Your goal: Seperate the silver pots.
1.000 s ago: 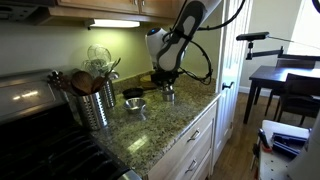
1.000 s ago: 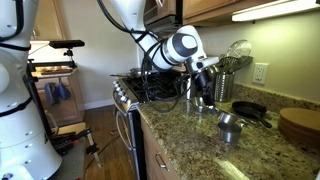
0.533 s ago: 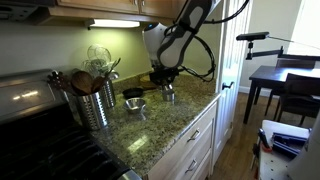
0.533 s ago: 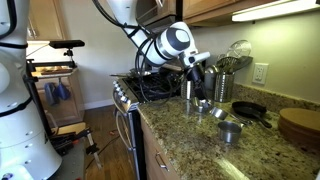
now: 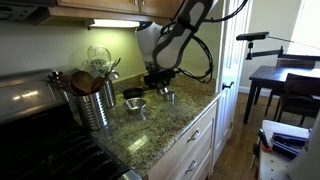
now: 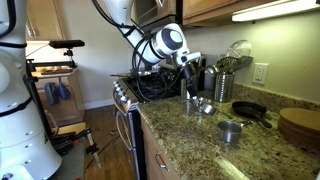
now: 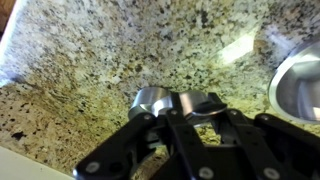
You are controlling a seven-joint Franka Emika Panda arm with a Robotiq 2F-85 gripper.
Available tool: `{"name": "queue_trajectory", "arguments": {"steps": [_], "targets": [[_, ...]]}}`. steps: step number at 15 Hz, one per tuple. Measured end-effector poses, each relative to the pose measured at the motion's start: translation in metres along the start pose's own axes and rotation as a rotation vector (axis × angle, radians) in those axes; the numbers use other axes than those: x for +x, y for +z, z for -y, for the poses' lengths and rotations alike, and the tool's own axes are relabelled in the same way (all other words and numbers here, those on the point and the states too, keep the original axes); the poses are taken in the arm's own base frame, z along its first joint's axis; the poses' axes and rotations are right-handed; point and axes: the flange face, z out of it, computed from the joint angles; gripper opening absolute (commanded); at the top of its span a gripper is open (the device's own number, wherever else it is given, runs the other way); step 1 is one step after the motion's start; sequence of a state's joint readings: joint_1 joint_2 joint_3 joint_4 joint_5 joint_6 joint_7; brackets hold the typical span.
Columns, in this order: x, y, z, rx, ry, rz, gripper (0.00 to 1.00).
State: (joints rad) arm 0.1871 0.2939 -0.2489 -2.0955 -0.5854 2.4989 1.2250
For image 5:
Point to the metal whisk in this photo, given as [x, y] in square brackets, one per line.
[94, 67]

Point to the large silver measuring pot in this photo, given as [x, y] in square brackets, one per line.
[169, 97]

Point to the stainless steel gas stove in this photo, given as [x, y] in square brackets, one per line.
[43, 146]

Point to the under cabinet light strip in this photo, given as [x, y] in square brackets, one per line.
[113, 23]

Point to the dark bowl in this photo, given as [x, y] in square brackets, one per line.
[132, 92]

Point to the wooden base cabinet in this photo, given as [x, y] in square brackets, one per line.
[193, 150]

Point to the dark wooden dining chair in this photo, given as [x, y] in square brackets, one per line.
[295, 63]
[300, 100]

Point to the silver metal bowl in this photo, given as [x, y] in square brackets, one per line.
[134, 105]

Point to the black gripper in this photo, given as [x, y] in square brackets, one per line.
[159, 78]

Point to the perforated workbench top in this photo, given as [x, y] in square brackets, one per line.
[276, 166]

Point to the black stereo camera bar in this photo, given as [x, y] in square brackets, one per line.
[252, 36]

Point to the black clamp with orange trigger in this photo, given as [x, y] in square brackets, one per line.
[263, 141]

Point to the silver ladle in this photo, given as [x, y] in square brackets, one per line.
[113, 75]

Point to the dark wooden pasta fork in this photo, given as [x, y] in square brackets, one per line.
[59, 81]

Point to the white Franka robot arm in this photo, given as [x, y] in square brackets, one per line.
[176, 43]

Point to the stainless steel microwave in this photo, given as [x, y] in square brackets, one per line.
[16, 11]

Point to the large wooden spoon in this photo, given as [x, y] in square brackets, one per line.
[81, 82]

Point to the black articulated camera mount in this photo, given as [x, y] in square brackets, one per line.
[266, 53]

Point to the white panel door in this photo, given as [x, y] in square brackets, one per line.
[233, 116]

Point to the dark wooden dining table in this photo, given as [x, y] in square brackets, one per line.
[266, 74]

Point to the small wooden spoon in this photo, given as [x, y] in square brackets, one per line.
[98, 84]

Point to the wooden wall cabinets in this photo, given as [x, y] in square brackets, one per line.
[100, 6]

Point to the perforated steel utensil holder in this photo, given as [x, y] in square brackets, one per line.
[109, 95]
[92, 111]

